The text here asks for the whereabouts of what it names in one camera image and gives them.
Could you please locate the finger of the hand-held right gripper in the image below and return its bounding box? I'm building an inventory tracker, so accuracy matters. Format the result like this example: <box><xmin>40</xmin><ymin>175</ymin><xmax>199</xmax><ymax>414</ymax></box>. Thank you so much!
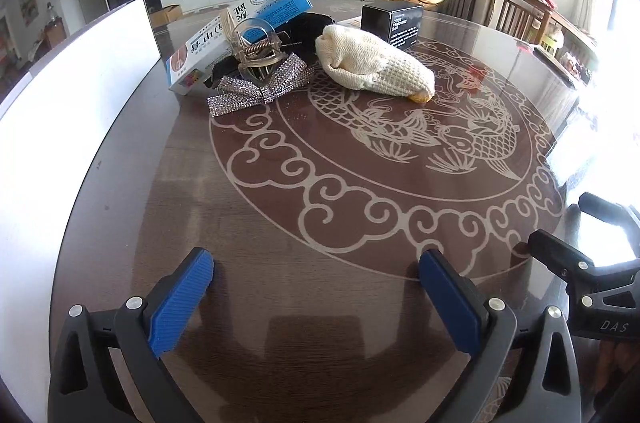
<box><xmin>527</xmin><ymin>229</ymin><xmax>601</xmax><ymax>297</ymax></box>
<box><xmin>579</xmin><ymin>191</ymin><xmax>640</xmax><ymax>232</ymax></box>

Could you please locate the black box with white print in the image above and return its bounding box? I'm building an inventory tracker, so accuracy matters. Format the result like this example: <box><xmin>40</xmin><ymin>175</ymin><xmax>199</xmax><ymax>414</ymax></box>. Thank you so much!
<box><xmin>360</xmin><ymin>2</ymin><xmax>425</xmax><ymax>51</ymax></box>

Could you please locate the dark wooden chair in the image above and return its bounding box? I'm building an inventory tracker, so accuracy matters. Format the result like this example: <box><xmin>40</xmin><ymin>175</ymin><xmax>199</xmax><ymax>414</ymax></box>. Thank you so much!
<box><xmin>492</xmin><ymin>0</ymin><xmax>551</xmax><ymax>46</ymax></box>

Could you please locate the blue and white toothpaste box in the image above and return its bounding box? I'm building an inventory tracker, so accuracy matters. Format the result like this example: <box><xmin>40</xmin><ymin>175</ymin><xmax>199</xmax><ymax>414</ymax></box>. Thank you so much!
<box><xmin>166</xmin><ymin>0</ymin><xmax>313</xmax><ymax>98</ymax></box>

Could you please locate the brown cardboard box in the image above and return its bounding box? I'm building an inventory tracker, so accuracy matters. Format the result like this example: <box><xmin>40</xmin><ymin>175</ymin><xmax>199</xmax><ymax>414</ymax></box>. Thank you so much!
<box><xmin>149</xmin><ymin>4</ymin><xmax>183</xmax><ymax>28</ymax></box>

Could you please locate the white cardboard storage box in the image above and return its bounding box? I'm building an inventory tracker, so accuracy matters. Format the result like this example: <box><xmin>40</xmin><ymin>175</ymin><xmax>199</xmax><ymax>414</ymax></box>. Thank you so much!
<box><xmin>0</xmin><ymin>0</ymin><xmax>163</xmax><ymax>409</ymax></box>

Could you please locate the black fuzzy item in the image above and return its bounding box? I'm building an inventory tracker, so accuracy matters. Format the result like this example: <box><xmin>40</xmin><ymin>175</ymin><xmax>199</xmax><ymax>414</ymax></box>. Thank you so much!
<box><xmin>202</xmin><ymin>13</ymin><xmax>336</xmax><ymax>88</ymax></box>

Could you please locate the silver rhinestone bow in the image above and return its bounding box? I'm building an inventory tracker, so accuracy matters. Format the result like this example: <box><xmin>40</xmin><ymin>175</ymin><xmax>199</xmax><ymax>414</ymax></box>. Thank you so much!
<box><xmin>206</xmin><ymin>54</ymin><xmax>315</xmax><ymax>118</ymax></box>

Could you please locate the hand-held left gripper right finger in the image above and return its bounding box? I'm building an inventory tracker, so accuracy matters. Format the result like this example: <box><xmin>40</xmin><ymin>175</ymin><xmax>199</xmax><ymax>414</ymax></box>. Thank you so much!
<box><xmin>418</xmin><ymin>248</ymin><xmax>583</xmax><ymax>423</ymax></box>

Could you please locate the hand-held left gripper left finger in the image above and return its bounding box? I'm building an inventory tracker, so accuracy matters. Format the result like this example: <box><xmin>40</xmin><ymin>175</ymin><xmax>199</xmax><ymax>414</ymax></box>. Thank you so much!
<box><xmin>47</xmin><ymin>247</ymin><xmax>216</xmax><ymax>423</ymax></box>

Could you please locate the clear hair claw clip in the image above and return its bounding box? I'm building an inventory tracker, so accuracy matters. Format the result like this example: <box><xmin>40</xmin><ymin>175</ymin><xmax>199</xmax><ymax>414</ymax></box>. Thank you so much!
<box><xmin>231</xmin><ymin>18</ymin><xmax>291</xmax><ymax>84</ymax></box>

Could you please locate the brown patterned glass desktop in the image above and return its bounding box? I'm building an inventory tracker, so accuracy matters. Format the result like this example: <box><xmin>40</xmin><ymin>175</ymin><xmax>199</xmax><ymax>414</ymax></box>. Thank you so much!
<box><xmin>47</xmin><ymin>0</ymin><xmax>640</xmax><ymax>423</ymax></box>

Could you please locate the cream knit pouch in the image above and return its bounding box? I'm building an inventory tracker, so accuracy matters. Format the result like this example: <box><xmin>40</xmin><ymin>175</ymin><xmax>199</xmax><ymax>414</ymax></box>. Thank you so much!
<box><xmin>315</xmin><ymin>24</ymin><xmax>436</xmax><ymax>104</ymax></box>

